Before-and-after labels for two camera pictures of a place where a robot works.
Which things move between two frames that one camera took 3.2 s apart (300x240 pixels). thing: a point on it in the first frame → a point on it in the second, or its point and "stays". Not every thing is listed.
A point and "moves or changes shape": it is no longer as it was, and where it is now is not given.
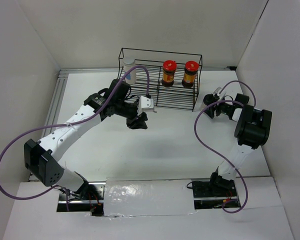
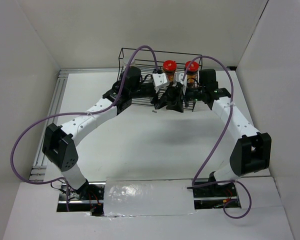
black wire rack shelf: (169, 79) stays
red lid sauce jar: (191, 68) stays
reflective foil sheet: (124, 197) stays
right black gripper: (210, 111) → (179, 108)
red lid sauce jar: (169, 67) stays
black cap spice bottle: (209, 99) moves or changes shape
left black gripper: (133, 123) → (162, 102)
